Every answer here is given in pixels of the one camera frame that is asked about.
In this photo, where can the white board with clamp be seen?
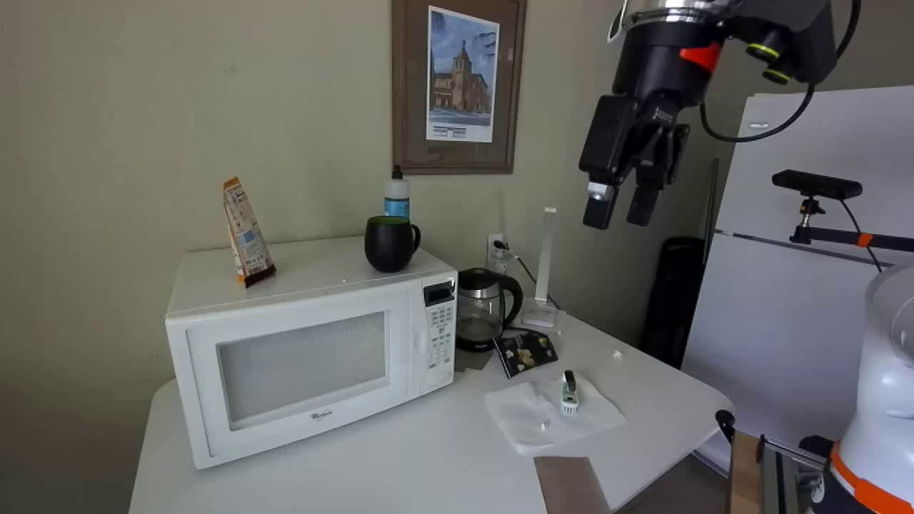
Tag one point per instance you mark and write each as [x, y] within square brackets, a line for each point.
[789, 323]

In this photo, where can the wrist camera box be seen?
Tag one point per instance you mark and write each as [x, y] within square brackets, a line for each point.
[611, 139]

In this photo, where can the black external camera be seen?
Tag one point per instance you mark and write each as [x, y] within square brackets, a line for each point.
[819, 185]

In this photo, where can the clear bottle blue label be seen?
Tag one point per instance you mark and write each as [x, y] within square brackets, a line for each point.
[396, 201]

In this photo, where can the wooden robot mounting stand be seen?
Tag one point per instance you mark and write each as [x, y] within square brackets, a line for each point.
[746, 475]

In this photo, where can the framed picture brown frame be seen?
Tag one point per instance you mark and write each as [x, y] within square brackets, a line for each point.
[415, 88]

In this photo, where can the glass kettle black base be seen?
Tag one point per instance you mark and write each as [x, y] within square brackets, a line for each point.
[481, 309]

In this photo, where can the white wall outlet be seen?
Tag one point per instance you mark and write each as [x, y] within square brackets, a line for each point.
[496, 251]

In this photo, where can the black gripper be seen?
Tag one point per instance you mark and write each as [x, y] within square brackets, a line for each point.
[666, 66]

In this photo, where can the white desk lamp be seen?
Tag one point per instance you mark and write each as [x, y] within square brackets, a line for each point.
[546, 259]

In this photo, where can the small brown card stand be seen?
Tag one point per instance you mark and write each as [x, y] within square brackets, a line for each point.
[246, 232]

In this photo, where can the black yellow snack bag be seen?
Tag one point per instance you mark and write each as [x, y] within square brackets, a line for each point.
[528, 353]

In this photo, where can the black mug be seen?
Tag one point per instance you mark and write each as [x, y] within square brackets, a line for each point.
[389, 245]

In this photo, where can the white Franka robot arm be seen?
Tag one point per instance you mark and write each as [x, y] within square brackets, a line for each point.
[886, 380]

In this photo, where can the white microwave oven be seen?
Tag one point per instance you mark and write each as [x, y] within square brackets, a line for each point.
[305, 362]

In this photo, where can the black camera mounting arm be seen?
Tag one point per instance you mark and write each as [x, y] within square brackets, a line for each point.
[838, 236]

